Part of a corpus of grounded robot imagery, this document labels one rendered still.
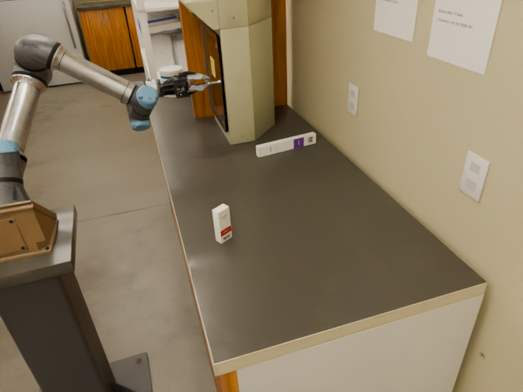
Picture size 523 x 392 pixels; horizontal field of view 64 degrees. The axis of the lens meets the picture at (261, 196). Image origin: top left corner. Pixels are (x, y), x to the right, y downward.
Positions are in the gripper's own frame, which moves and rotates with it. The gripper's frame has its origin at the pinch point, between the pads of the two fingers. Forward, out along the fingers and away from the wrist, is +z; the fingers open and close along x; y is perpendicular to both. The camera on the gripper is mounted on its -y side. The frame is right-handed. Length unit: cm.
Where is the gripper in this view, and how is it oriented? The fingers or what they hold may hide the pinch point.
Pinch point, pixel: (206, 80)
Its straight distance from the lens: 180.6
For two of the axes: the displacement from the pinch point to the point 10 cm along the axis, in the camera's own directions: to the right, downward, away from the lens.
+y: 3.0, 4.7, -8.3
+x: -0.6, -8.6, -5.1
